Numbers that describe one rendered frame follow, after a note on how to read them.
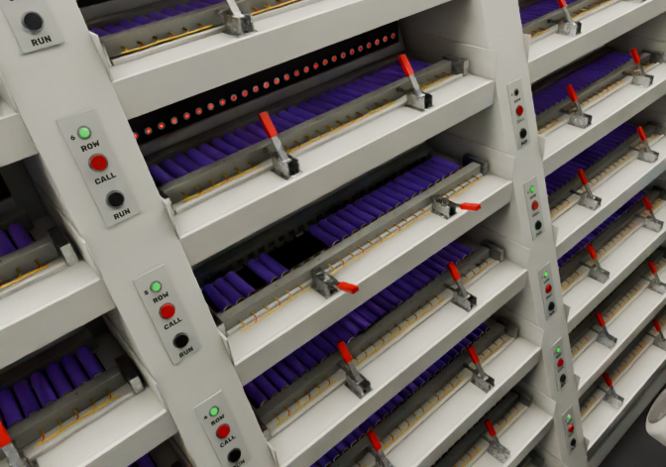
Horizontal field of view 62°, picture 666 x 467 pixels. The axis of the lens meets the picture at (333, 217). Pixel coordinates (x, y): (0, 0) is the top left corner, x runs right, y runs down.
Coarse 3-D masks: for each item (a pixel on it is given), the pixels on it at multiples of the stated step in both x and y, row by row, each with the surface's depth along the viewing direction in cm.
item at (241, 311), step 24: (480, 168) 103; (432, 192) 97; (456, 192) 98; (384, 216) 92; (408, 216) 94; (360, 240) 88; (384, 240) 89; (312, 264) 84; (264, 288) 81; (288, 288) 82; (240, 312) 77
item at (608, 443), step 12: (660, 372) 164; (660, 384) 164; (648, 396) 160; (636, 408) 156; (624, 420) 153; (612, 432) 150; (624, 432) 154; (600, 444) 147; (612, 444) 151; (600, 456) 147
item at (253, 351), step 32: (448, 160) 110; (480, 160) 103; (512, 160) 99; (480, 192) 100; (416, 224) 94; (448, 224) 93; (384, 256) 88; (416, 256) 90; (384, 288) 88; (288, 320) 78; (320, 320) 81; (256, 352) 74; (288, 352) 79
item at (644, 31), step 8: (656, 16) 135; (664, 16) 134; (648, 24) 138; (656, 24) 136; (664, 24) 135; (632, 32) 141; (640, 32) 140; (648, 32) 138; (656, 32) 137; (664, 32) 136; (656, 40) 138; (664, 40) 136; (664, 96) 142; (656, 104) 145; (664, 104) 143; (664, 112) 144; (664, 176) 151
